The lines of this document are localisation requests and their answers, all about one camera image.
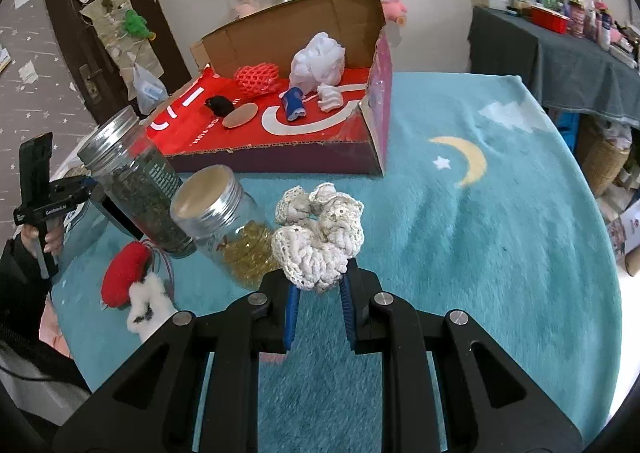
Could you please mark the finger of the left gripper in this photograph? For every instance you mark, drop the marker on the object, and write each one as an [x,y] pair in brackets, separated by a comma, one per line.
[35,155]

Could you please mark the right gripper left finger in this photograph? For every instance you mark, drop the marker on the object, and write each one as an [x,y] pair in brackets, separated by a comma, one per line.
[193,382]

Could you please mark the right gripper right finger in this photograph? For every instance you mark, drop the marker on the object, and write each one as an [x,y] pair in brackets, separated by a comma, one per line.
[447,386]

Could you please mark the red plush pouch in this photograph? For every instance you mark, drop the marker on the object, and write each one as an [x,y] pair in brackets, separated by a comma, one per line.
[131,265]

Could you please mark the cream crochet scrunchie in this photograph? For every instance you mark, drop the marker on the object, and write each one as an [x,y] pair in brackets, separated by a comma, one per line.
[318,233]

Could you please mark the red foam net sleeve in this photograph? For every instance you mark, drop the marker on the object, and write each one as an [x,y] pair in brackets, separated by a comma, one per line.
[254,81]

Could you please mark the person's left hand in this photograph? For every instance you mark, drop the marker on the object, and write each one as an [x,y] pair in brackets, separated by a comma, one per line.
[53,241]

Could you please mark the colourful dark small box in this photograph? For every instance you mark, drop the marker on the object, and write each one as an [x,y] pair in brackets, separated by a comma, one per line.
[112,212]

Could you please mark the tall tea leaf jar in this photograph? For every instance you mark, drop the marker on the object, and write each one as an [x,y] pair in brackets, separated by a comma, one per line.
[138,178]

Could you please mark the white plastic bag on door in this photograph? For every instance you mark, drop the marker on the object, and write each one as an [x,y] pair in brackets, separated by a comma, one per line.
[150,91]

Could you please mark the small glass jar gold contents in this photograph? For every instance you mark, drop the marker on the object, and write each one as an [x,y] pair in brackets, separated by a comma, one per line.
[225,223]

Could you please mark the green plush on door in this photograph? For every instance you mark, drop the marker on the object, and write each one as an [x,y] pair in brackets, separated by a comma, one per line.
[136,26]

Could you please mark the black fluffy ball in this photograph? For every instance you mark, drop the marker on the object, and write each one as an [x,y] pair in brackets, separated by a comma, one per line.
[219,105]

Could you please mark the teal plush table cover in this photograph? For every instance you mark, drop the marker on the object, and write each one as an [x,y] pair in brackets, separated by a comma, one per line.
[523,250]

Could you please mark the tan round pad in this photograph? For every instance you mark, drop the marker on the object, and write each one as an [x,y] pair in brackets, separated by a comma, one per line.
[240,115]

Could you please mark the brown wooden door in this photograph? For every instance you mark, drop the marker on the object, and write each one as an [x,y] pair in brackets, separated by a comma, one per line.
[101,57]

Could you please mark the blue rolled sock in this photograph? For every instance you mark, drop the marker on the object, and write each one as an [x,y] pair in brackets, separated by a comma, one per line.
[293,104]

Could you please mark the wicker basket under table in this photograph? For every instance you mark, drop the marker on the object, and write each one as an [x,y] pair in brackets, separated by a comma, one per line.
[600,160]

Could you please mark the open red cardboard box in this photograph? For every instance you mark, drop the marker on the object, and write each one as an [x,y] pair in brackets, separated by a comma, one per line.
[352,139]

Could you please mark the small white crochet piece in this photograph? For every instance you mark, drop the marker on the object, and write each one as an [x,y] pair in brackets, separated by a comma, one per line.
[329,98]

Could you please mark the dark grey covered table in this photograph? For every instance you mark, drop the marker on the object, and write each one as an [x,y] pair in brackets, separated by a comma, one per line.
[560,71]

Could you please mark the red basin on table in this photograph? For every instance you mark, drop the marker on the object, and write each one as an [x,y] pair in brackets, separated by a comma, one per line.
[548,19]

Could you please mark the pink plush on wall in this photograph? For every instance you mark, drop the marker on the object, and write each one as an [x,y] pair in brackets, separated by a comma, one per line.
[244,8]

